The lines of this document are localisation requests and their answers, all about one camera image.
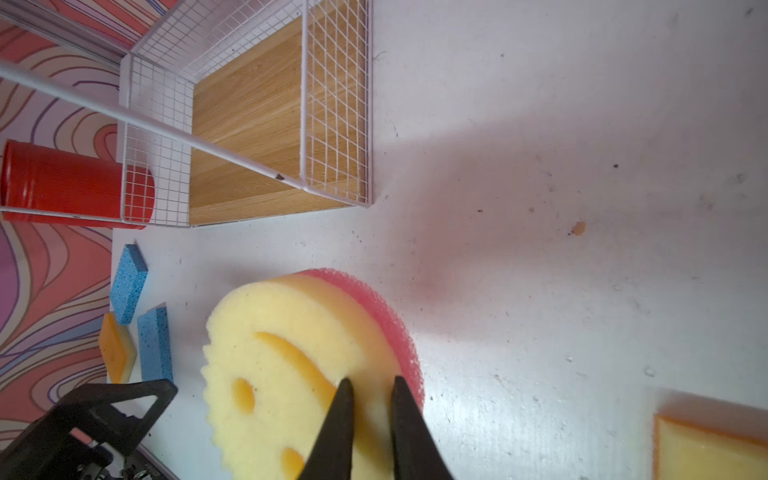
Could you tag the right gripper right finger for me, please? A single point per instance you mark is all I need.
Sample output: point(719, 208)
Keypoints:
point(415, 453)

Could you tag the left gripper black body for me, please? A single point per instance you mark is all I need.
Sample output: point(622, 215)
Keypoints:
point(47, 451)

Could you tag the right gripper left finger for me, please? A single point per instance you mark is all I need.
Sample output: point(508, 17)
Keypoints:
point(331, 455)

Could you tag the yellow pink smiley sponge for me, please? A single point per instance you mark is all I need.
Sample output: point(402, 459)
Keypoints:
point(278, 350)

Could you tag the orange yellow rectangular sponge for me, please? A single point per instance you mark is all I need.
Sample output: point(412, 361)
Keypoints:
point(117, 349)

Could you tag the blue rectangular sponge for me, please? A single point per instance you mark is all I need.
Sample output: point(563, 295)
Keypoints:
point(154, 345)
point(128, 284)

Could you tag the red cylindrical cup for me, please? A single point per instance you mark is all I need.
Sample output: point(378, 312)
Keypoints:
point(46, 185)

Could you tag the white wire wooden shelf rack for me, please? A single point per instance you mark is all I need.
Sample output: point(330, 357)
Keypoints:
point(239, 109)

